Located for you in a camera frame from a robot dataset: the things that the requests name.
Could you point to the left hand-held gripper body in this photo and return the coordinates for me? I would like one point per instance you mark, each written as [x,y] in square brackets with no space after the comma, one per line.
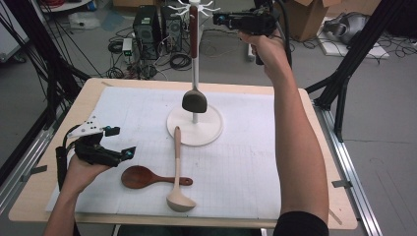
[95,154]

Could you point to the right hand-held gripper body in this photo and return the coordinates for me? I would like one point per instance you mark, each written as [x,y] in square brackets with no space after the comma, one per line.
[255,21]

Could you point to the brown wooden spoon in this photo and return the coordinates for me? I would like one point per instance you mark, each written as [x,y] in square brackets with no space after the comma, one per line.
[137,177]

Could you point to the beige ladle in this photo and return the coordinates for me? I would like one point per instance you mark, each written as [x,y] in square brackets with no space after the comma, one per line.
[180,201]

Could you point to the white utensil rack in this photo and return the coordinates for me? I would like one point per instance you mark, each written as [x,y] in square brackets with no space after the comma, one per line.
[209,131]

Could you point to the person's left hand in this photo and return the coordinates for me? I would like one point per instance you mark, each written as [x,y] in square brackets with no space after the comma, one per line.
[80,175]

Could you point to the person's right hand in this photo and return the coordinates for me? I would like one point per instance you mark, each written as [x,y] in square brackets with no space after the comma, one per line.
[273,52]

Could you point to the white stand pole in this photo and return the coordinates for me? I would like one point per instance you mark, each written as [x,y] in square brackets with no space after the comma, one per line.
[251,54]

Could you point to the light wooden table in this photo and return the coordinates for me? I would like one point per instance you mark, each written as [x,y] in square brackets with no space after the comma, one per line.
[89,95]

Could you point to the slim black computer tower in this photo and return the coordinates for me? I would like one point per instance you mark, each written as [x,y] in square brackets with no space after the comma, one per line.
[172,29]

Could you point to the open cardboard box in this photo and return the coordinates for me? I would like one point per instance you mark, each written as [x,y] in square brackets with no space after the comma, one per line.
[311,19]

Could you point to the large black computer tower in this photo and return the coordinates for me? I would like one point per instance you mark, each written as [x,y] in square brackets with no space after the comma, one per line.
[146,32]

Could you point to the small white box device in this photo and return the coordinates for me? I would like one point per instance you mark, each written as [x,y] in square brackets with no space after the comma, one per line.
[127,46]

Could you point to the grey headset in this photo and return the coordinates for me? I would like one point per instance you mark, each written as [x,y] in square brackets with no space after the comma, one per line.
[349,28]

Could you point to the white grid mat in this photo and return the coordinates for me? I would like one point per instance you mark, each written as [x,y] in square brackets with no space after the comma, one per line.
[229,164]

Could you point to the clear plastic bag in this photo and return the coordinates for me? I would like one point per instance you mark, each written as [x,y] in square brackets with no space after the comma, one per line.
[83,21]

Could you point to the white foam board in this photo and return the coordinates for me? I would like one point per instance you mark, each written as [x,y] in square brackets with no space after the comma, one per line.
[377,52]

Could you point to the round white table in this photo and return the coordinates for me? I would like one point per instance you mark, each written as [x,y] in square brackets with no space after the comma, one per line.
[65,5]

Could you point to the person's black sleeve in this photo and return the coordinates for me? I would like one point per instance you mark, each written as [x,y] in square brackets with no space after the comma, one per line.
[300,226]

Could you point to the thin wooden stick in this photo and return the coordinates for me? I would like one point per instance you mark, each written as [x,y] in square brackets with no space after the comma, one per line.
[336,218]

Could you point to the grey metal bracket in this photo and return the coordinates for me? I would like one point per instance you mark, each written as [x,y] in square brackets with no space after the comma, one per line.
[34,172]
[342,183]

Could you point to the aluminium rail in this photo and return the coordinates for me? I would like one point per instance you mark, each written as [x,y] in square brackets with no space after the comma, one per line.
[23,164]
[347,164]

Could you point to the black frame struts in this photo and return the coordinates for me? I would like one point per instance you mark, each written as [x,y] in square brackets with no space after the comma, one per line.
[344,72]

